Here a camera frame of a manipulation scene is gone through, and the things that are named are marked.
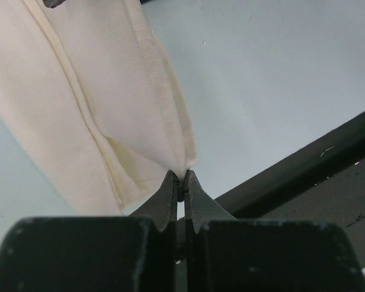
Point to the white cloth napkin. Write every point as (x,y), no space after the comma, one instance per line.
(88,91)

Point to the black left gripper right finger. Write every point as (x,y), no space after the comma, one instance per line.
(228,254)

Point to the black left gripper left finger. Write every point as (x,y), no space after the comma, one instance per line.
(133,253)

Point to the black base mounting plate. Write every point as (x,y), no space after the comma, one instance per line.
(324,181)

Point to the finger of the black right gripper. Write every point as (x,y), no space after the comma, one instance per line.
(51,4)

